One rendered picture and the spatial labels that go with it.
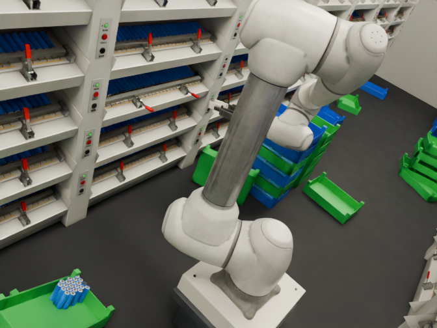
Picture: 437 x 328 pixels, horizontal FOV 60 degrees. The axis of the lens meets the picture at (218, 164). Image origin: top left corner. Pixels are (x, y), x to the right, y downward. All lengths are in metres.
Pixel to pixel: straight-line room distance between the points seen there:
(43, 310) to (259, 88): 0.95
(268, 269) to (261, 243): 0.08
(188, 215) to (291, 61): 0.50
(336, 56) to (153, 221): 1.14
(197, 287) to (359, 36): 0.84
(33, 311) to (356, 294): 1.35
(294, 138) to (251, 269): 0.50
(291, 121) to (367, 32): 0.60
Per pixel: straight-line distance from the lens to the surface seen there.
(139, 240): 1.65
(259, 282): 1.16
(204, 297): 1.23
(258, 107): 0.91
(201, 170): 1.94
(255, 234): 1.09
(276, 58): 0.87
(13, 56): 1.16
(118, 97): 1.44
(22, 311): 1.36
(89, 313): 1.44
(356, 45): 0.86
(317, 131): 2.00
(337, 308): 1.83
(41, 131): 1.28
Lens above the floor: 1.26
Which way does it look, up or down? 35 degrees down
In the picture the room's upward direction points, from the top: 23 degrees clockwise
